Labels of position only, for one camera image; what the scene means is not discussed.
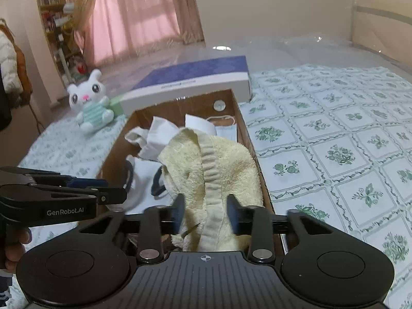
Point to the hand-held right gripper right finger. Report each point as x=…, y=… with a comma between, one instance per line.
x=233, y=215

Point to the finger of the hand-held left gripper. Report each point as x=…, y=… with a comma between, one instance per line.
x=109, y=196
x=87, y=183

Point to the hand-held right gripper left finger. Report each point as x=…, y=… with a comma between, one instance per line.
x=178, y=214

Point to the grey face mask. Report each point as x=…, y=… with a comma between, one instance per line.
x=156, y=190

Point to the white face mask black edging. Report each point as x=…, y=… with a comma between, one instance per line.
x=143, y=183

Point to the yellow fuzzy towel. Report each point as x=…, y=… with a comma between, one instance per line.
x=231, y=167

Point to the white cloth with small print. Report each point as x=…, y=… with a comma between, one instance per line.
x=157, y=135

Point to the blue face mask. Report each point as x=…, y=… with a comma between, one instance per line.
x=227, y=132

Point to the brown cardboard box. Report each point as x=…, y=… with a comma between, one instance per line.
x=244, y=125

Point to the white paper tissue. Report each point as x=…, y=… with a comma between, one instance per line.
x=199, y=124

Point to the person's left hand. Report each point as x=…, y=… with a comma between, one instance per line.
x=17, y=254

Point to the green cardboard box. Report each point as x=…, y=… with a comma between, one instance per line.
x=117, y=106

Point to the white plush bunny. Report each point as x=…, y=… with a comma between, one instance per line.
x=87, y=93

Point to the black jacket with white logo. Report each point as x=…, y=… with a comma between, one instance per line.
x=4, y=109

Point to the orange brown jacket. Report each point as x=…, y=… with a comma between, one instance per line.
x=25, y=70

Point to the floral checked tablecloth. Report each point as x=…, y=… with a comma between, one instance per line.
x=338, y=128

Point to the white puffer jacket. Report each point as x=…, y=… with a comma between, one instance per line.
x=9, y=64

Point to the purple and white flat box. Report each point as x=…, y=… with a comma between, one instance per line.
x=193, y=70

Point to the standing fan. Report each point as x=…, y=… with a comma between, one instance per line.
x=84, y=9

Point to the pink curtain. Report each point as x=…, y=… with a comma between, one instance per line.
x=135, y=13

